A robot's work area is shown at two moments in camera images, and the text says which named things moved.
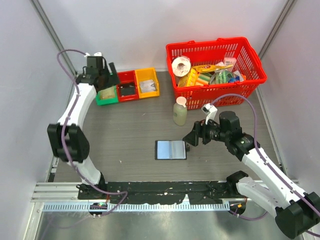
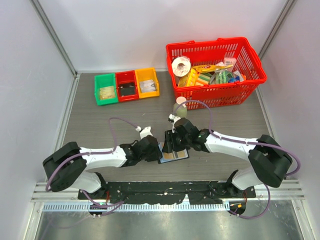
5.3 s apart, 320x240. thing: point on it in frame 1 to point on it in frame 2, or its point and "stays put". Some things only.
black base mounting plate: x=159 y=192 stays put
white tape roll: x=181 y=66 stays put
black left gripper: x=115 y=79 to x=156 y=155
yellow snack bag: x=206 y=68 stays put
